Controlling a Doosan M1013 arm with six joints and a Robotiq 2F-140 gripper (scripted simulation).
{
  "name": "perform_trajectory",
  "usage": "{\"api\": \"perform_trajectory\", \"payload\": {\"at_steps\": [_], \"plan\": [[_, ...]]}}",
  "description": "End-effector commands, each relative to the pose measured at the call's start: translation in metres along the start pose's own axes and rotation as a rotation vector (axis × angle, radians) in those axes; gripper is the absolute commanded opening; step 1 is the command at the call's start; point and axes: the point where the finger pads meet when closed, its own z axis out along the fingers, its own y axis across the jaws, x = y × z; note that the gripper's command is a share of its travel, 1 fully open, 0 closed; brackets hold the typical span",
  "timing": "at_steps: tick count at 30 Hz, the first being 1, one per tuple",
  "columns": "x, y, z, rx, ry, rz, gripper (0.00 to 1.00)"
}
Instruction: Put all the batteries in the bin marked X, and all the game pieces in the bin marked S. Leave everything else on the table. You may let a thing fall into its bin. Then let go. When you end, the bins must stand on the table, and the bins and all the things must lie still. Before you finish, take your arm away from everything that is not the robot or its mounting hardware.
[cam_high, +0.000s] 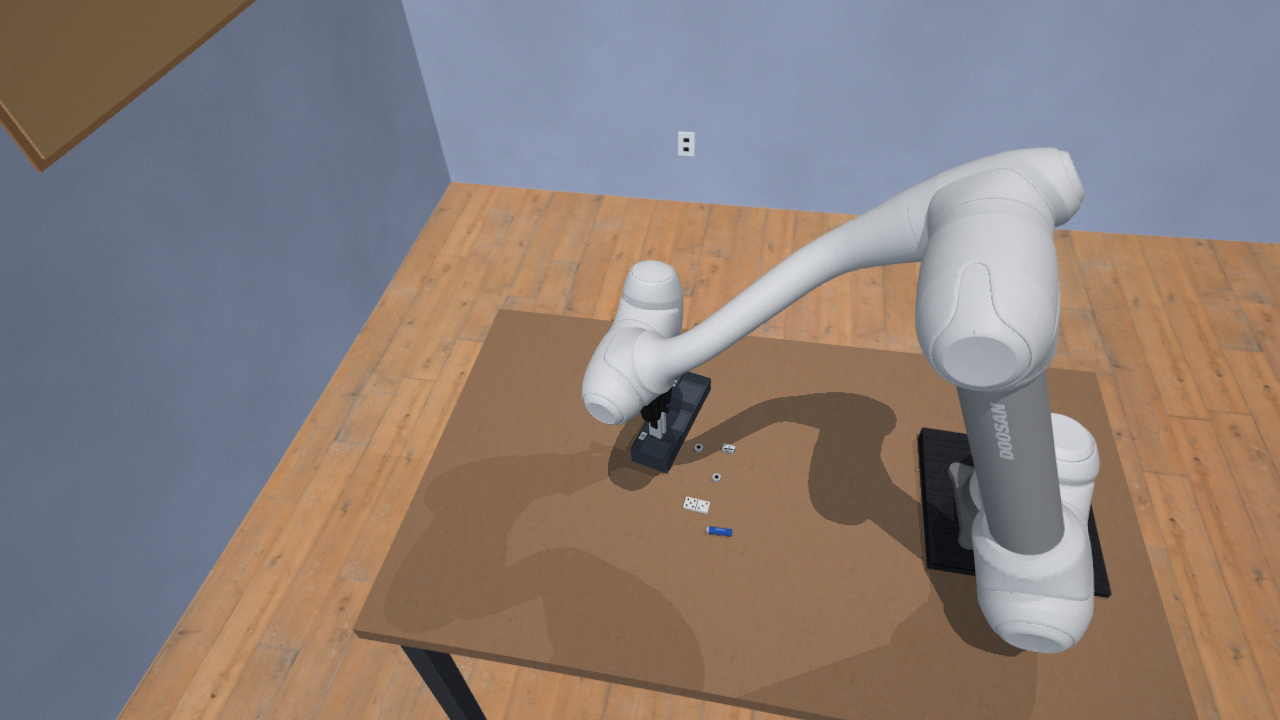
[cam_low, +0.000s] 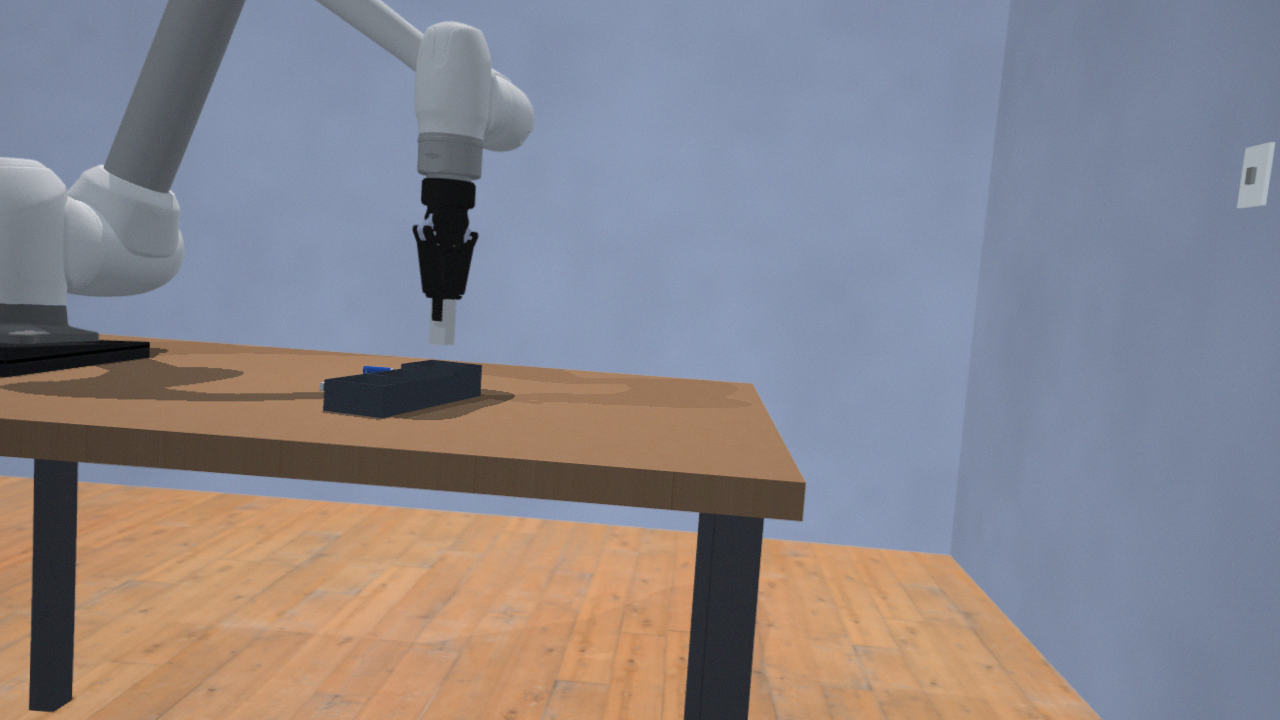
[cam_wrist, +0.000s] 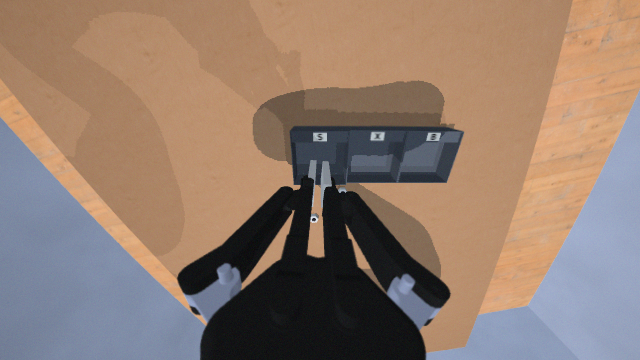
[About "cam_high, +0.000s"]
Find dark grey rack of bins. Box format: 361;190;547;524
631;372;710;474

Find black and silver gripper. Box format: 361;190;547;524
640;387;672;439

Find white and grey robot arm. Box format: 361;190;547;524
582;149;1100;653

